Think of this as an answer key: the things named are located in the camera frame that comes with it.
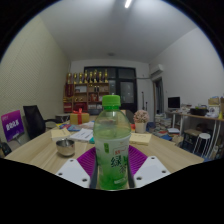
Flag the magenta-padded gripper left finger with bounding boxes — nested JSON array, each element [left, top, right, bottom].
[[55, 146, 99, 189]]

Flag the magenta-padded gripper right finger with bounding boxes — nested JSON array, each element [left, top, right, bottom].
[[127, 145, 172, 189]]

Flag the green tea plastic bottle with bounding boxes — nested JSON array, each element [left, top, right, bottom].
[[92, 94, 133, 191]]

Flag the small metal cup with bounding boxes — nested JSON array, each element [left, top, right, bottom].
[[55, 138, 76, 158]]

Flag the large pale yellow book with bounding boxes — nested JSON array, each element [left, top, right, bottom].
[[129, 132, 153, 146]]

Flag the small pale yellow notebook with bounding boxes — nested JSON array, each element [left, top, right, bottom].
[[50, 128, 72, 140]]

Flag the white pot pink flowers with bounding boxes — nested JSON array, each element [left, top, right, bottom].
[[133, 109, 150, 134]]

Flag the yellow gift box red ribbon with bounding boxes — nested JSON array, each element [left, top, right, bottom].
[[69, 107, 91, 126]]

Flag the white round stool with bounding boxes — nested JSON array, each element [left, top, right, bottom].
[[193, 132, 212, 158]]

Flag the black office chair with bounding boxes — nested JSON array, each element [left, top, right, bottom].
[[22, 104, 56, 140]]

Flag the black computer monitor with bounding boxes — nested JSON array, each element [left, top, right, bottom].
[[167, 96, 181, 110]]

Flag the long cluttered side desk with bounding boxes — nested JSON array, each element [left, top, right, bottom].
[[164, 109, 224, 158]]

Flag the purple sign board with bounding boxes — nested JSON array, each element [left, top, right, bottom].
[[0, 109, 25, 143]]

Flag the wooden shelf unit with trophies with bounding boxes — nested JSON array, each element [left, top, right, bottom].
[[63, 69, 110, 114]]

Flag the dark glass door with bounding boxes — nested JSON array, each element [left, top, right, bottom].
[[83, 66, 138, 114]]

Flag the white wall air conditioner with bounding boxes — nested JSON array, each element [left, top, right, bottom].
[[148, 63, 165, 77]]

